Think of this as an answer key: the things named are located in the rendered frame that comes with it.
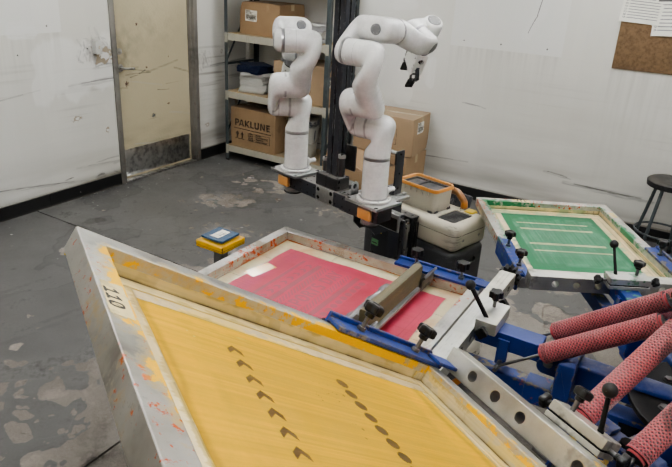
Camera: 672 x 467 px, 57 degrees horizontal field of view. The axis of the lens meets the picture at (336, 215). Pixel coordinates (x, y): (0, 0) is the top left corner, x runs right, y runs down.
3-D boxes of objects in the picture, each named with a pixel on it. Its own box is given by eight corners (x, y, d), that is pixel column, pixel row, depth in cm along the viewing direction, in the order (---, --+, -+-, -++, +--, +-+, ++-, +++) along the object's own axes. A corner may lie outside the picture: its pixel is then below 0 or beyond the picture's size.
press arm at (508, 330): (474, 340, 167) (476, 324, 165) (481, 330, 172) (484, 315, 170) (538, 362, 159) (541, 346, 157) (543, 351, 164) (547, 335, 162)
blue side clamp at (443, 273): (392, 277, 210) (394, 259, 207) (399, 272, 214) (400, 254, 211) (476, 304, 196) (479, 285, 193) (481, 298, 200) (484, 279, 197)
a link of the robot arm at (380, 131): (383, 164, 211) (387, 119, 205) (351, 157, 218) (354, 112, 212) (397, 158, 219) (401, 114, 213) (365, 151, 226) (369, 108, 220)
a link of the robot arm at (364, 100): (366, 68, 184) (315, 60, 193) (393, 150, 212) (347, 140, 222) (387, 36, 189) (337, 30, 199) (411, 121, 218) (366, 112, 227)
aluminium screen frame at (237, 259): (172, 295, 188) (172, 284, 187) (284, 235, 235) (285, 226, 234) (404, 391, 151) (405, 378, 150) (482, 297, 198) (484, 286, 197)
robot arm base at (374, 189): (377, 189, 234) (381, 150, 228) (402, 199, 226) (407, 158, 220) (349, 197, 224) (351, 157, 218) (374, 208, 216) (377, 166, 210)
